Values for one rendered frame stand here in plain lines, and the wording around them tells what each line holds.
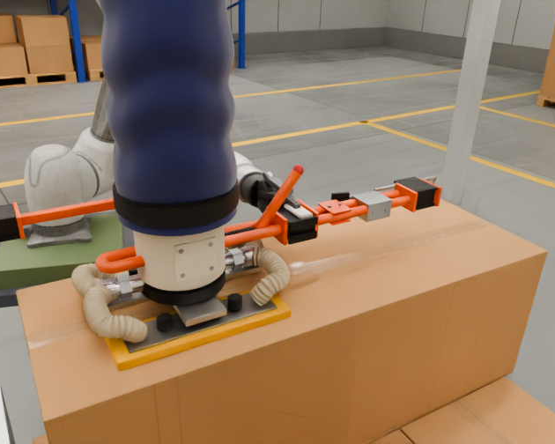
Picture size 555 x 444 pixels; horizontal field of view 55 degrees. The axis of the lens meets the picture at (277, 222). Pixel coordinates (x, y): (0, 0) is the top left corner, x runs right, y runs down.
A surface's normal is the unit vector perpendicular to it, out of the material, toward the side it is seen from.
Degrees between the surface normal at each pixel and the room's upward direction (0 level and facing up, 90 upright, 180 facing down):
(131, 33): 80
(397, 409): 90
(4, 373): 0
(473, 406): 0
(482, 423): 0
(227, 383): 90
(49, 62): 90
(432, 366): 90
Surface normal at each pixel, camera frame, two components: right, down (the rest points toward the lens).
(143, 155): -0.39, 0.15
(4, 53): 0.55, 0.37
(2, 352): 0.04, -0.90
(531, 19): -0.82, 0.22
